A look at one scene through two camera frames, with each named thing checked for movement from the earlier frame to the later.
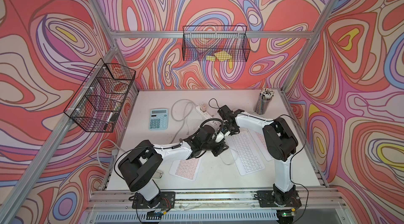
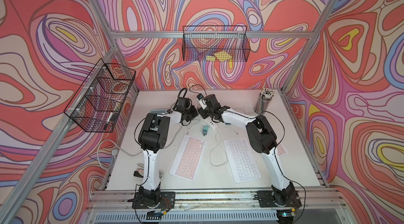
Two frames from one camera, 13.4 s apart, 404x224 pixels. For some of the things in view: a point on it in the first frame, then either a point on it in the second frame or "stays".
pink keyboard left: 186,169 stays
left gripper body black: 212,146 -> 190,114
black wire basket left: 96,104 stays
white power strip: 206,115 stays
